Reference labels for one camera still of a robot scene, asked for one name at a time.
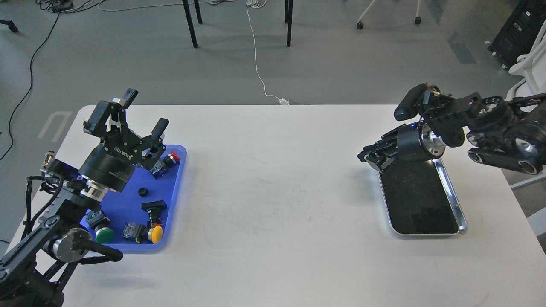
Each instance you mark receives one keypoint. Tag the black equipment case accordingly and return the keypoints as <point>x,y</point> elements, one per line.
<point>519,32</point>

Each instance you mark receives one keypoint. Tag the silver metal tray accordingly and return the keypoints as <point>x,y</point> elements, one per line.
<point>420,200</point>

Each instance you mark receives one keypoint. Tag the yellow push button switch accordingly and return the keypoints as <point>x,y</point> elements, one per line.
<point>154,232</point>

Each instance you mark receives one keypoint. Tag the white office chair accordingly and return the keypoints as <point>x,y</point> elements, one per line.
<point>532,67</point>

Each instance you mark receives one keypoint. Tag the blue plastic tray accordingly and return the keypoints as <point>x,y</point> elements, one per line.
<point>125,207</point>

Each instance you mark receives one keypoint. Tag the red push button switch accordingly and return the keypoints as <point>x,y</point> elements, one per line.
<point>163,165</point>

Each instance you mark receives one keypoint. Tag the black cylindrical gripper body image-right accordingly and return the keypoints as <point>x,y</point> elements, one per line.
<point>417,142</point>

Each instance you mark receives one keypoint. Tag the black wrist camera image-left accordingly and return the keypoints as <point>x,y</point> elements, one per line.
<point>56,168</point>

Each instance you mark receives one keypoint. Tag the black wrist camera image-right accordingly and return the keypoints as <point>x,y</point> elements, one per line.
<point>413,103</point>

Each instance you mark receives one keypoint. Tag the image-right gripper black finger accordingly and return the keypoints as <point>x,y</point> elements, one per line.
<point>381,163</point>
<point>380,151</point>

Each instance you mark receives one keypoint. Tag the white chair base with casters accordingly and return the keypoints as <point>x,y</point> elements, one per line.
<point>377,14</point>

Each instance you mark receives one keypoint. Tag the green push button switch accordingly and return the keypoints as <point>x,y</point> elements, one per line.
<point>99,223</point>

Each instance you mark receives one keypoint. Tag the black cylindrical gripper body image-left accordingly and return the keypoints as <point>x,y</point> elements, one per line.
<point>115,159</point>

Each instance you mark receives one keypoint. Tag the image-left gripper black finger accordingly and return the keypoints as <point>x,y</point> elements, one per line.
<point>108,123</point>
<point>151,147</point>

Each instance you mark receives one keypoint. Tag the small black gear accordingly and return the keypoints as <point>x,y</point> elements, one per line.
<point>143,191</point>

